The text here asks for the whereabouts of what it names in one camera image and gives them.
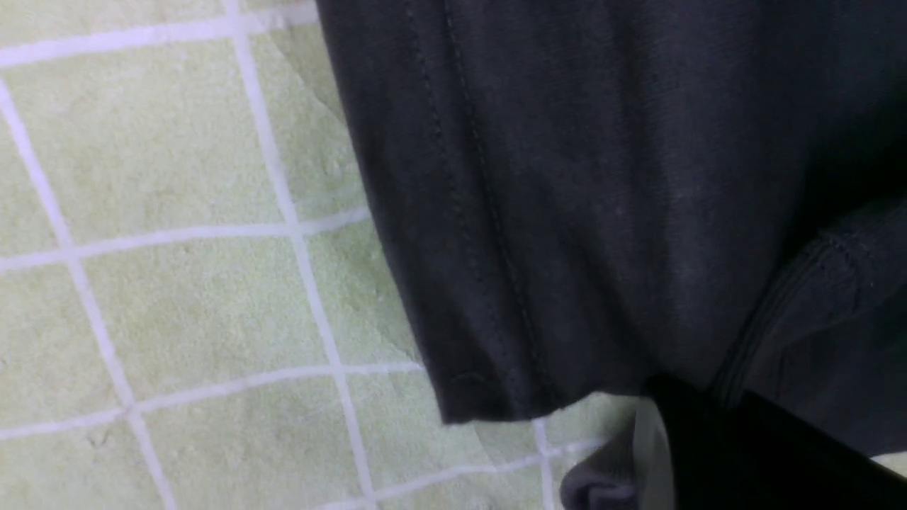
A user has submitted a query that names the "light green checkered tablecloth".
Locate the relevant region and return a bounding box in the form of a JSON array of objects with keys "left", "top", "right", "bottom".
[{"left": 0, "top": 0, "right": 907, "bottom": 510}]

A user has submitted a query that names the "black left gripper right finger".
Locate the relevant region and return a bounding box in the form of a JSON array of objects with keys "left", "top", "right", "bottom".
[{"left": 648, "top": 375, "right": 906, "bottom": 509}]

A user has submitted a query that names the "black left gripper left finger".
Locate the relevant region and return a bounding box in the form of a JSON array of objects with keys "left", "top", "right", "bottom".
[{"left": 560, "top": 407, "right": 656, "bottom": 510}]

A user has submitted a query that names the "gray long-sleeved shirt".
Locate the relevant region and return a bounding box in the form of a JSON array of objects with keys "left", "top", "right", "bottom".
[{"left": 315, "top": 0, "right": 907, "bottom": 458}]

